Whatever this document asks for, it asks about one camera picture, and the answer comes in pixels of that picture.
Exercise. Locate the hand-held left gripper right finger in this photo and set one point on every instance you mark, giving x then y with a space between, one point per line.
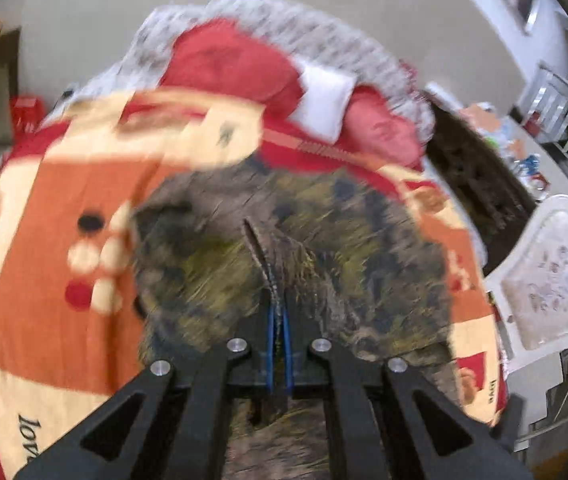
288 350

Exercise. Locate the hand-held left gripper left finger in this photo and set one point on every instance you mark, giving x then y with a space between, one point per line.
269 350

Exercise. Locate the dark patterned garment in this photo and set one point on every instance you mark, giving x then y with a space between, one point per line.
363 260

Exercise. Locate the orange printed blanket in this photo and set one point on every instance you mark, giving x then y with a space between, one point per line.
54 260

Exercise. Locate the small red pillow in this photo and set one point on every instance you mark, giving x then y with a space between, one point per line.
381 127

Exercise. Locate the white pillow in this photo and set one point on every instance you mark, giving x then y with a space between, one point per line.
324 97

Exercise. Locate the white chair with floral cushion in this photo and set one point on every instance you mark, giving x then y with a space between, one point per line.
548 280

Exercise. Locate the red quilt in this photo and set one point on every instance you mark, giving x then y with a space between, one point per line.
234 60

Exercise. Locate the floral grey pillow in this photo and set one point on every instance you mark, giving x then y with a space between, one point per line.
314 30

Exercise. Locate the red bucket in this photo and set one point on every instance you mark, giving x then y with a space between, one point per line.
26 112

